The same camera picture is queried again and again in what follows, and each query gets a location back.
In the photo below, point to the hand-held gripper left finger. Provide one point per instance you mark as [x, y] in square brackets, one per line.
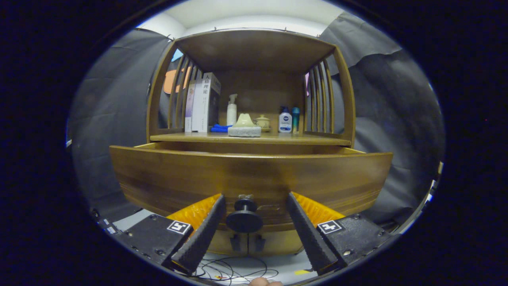
[204, 236]

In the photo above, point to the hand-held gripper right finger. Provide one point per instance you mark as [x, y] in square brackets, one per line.
[309, 238]

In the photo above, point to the black round drawer knob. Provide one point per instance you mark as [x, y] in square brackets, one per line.
[245, 218]

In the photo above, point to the wooden drawer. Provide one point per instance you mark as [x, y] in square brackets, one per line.
[278, 178]

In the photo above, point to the wooden cabinet door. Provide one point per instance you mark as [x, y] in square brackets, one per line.
[278, 242]
[222, 244]

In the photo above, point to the wooden countertop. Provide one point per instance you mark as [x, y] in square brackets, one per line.
[285, 138]

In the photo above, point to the wooden cabinet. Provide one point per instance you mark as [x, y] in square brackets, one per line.
[254, 47]

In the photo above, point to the yellow floor sticker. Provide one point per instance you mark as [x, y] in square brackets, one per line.
[303, 272]

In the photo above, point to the black device box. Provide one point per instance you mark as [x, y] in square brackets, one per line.
[105, 226]

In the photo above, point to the blue cloth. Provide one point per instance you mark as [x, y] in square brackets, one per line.
[219, 128]

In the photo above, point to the white lotion bottle blue cap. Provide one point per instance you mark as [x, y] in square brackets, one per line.
[285, 122]

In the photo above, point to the teal bottle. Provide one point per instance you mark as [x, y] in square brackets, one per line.
[295, 118]

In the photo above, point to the beige lidded teacup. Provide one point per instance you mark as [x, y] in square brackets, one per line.
[262, 122]

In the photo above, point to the thin purple book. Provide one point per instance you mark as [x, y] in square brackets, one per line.
[189, 111]

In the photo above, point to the white pump bottle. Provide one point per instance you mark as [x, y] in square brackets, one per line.
[231, 113]

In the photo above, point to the white book with dark cover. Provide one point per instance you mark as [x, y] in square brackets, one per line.
[214, 109]

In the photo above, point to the black backdrop cloth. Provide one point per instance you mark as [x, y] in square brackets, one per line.
[111, 119]

